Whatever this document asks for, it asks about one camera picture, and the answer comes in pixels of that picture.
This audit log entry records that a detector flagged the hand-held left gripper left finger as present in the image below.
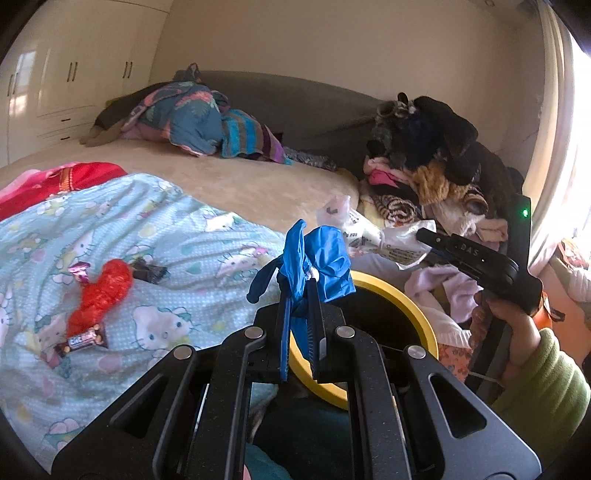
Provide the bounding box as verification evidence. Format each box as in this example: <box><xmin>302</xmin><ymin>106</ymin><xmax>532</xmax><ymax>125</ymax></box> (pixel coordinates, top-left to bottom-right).
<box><xmin>51</xmin><ymin>295</ymin><xmax>294</xmax><ymax>480</ymax></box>

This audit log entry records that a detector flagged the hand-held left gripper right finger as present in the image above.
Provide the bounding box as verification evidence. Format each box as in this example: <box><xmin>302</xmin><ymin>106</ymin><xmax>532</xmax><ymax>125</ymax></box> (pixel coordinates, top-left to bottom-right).
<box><xmin>307</xmin><ymin>279</ymin><xmax>541</xmax><ymax>480</ymax></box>

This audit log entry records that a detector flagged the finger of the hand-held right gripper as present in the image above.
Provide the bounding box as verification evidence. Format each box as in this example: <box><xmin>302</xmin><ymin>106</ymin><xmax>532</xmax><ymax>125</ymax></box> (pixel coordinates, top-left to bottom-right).
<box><xmin>416</xmin><ymin>227</ymin><xmax>462</xmax><ymax>266</ymax></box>

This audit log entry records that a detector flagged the white plastic bag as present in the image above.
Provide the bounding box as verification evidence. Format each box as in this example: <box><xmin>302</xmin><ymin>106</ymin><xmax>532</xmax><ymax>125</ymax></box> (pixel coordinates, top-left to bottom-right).
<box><xmin>316</xmin><ymin>194</ymin><xmax>437</xmax><ymax>271</ymax></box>

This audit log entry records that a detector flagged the blue rubber glove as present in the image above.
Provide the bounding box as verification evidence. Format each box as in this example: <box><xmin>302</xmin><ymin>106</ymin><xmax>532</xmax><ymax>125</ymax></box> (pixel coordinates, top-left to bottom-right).
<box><xmin>247</xmin><ymin>219</ymin><xmax>356</xmax><ymax>365</ymax></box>

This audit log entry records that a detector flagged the yellow bin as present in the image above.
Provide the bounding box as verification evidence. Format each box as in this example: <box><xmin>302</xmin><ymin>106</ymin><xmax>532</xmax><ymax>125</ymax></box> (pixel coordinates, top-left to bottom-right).
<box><xmin>286</xmin><ymin>270</ymin><xmax>439</xmax><ymax>411</ymax></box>

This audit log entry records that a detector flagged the person's right forearm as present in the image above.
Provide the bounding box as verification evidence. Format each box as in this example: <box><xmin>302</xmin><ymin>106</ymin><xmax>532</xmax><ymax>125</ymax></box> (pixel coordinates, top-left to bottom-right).
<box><xmin>492</xmin><ymin>328</ymin><xmax>591</xmax><ymax>432</ymax></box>

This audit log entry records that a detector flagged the person's right hand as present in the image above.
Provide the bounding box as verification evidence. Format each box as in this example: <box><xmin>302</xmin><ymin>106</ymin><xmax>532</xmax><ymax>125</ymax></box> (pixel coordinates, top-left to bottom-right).
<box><xmin>471</xmin><ymin>292</ymin><xmax>541</xmax><ymax>366</ymax></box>

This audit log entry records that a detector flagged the pile of clothes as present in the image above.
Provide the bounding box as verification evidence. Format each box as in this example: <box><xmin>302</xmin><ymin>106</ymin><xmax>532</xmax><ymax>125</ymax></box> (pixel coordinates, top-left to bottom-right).
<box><xmin>358</xmin><ymin>91</ymin><xmax>532</xmax><ymax>384</ymax></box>

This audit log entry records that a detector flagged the orange bag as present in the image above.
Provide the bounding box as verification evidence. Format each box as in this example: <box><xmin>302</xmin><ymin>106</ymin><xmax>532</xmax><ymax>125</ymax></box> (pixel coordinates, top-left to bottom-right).
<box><xmin>536</xmin><ymin>240</ymin><xmax>591</xmax><ymax>365</ymax></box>

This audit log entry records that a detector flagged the person's teal clothing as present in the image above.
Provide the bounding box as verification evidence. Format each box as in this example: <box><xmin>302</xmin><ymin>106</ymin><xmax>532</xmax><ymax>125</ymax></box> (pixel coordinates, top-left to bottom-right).
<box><xmin>245</xmin><ymin>397</ymin><xmax>356</xmax><ymax>480</ymax></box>

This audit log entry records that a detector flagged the blue cartoon print sheet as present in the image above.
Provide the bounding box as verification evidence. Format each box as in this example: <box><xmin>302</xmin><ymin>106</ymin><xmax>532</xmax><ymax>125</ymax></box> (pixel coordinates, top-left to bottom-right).
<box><xmin>0</xmin><ymin>173</ymin><xmax>296</xmax><ymax>467</ymax></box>

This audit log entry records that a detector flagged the black wrapper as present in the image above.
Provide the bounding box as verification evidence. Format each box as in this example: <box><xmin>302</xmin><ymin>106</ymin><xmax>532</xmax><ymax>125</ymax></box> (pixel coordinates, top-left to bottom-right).
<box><xmin>130</xmin><ymin>257</ymin><xmax>169</xmax><ymax>284</ymax></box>

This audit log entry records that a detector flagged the dark patterned cloth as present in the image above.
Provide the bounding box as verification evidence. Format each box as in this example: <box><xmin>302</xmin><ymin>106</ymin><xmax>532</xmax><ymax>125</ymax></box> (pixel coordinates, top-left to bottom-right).
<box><xmin>281</xmin><ymin>147</ymin><xmax>338</xmax><ymax>171</ymax></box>

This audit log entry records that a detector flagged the white curtain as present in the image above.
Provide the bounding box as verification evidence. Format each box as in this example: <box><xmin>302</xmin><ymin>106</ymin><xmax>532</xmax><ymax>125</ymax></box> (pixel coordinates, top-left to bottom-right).
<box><xmin>522</xmin><ymin>0</ymin><xmax>591</xmax><ymax>278</ymax></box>

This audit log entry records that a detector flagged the beige bed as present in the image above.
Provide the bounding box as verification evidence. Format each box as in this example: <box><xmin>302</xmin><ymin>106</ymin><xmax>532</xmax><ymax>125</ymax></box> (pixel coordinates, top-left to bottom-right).
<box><xmin>0</xmin><ymin>138</ymin><xmax>361</xmax><ymax>232</ymax></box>

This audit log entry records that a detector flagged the red plastic bag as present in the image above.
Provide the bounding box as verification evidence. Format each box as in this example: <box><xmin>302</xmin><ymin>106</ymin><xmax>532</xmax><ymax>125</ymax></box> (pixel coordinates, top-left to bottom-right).
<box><xmin>66</xmin><ymin>258</ymin><xmax>134</xmax><ymax>340</ymax></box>

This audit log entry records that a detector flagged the grey padded headboard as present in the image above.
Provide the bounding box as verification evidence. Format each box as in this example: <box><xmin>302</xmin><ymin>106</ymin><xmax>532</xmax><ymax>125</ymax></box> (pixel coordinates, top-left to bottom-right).
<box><xmin>198</xmin><ymin>70</ymin><xmax>398</xmax><ymax>171</ymax></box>

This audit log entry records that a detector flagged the brown chocolate bar wrapper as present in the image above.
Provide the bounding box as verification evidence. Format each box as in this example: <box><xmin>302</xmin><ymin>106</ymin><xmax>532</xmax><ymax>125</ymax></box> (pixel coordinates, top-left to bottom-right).
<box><xmin>55</xmin><ymin>323</ymin><xmax>109</xmax><ymax>356</ymax></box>

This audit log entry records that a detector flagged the striped towel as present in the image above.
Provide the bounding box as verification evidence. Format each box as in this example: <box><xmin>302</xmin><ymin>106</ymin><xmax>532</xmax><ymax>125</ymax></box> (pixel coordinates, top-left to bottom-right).
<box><xmin>221</xmin><ymin>109</ymin><xmax>294</xmax><ymax>166</ymax></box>

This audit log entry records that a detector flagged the blue floral quilt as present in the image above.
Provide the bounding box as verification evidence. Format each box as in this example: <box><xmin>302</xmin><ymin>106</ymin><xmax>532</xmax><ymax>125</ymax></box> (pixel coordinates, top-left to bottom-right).
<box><xmin>122</xmin><ymin>63</ymin><xmax>232</xmax><ymax>158</ymax></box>

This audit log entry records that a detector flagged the pink cloth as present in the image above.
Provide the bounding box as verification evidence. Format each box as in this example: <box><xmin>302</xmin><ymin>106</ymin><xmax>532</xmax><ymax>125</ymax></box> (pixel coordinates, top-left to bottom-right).
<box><xmin>122</xmin><ymin>127</ymin><xmax>176</xmax><ymax>144</ymax></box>

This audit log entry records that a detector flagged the red blanket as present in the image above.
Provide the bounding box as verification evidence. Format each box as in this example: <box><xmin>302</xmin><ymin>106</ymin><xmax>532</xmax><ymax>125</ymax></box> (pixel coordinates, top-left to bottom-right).
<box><xmin>0</xmin><ymin>161</ymin><xmax>129</xmax><ymax>222</ymax></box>

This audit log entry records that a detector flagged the dark olive cloth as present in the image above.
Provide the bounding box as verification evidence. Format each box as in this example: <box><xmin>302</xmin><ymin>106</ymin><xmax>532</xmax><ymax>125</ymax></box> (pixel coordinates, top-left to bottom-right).
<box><xmin>81</xmin><ymin>83</ymin><xmax>153</xmax><ymax>148</ymax></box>

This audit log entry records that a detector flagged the cream wardrobe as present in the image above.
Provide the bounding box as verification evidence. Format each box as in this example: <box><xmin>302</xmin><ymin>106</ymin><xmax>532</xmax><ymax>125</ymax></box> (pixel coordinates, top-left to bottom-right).
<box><xmin>0</xmin><ymin>0</ymin><xmax>174</xmax><ymax>167</ymax></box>

